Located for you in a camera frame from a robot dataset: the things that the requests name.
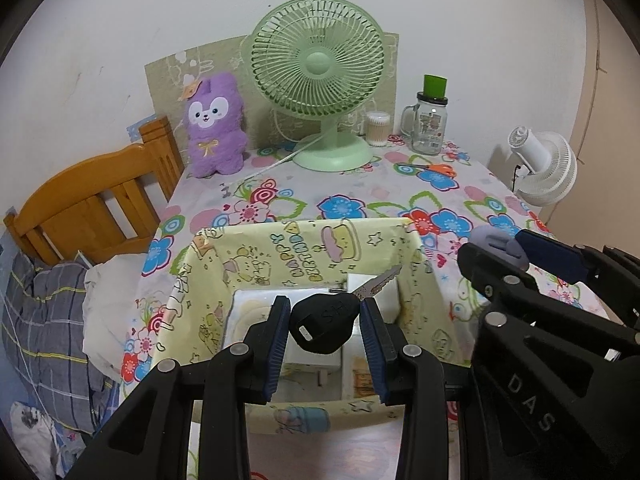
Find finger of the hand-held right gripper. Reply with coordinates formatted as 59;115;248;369
515;229;640;322
457;243;640;353

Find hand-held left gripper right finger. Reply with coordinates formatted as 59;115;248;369
360;297;476;480

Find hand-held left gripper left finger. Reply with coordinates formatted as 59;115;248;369
65;296;292;480

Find grey oval object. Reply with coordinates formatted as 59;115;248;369
472;225;531;271

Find black head key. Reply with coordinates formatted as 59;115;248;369
290;265;403;356

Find yellow cartoon print storage box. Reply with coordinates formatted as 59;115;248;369
149;216;468;438

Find white clip fan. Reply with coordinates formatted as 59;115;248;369
507;126;578;207

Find beige door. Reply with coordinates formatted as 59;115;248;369
537;0;640;241

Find floral tablecloth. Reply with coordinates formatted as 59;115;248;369
120;135;613;480

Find white pillow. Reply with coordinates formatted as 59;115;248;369
82;254;166;378

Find glass mug jar green lid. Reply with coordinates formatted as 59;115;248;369
400;74;448;156

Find cotton swab jar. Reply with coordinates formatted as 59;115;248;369
363;111;392;148

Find purple plush rabbit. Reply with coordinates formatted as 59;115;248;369
181;71;247;179

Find plaid blue grey blanket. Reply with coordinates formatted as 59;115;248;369
0;250;121;436

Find wooden bed headboard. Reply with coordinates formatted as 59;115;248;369
2;116;183;266

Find white grey patterned cloth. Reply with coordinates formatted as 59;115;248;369
10;400;68;476

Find blue patterned paper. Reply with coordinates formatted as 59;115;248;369
126;114;163;142

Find green desk fan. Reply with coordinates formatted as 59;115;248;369
248;0;386;173

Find beige rabbit print board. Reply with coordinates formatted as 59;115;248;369
145;32;401;153

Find orange handled scissors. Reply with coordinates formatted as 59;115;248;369
407;160;458;178

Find white fan cable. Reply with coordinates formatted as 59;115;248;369
245;132;326;181

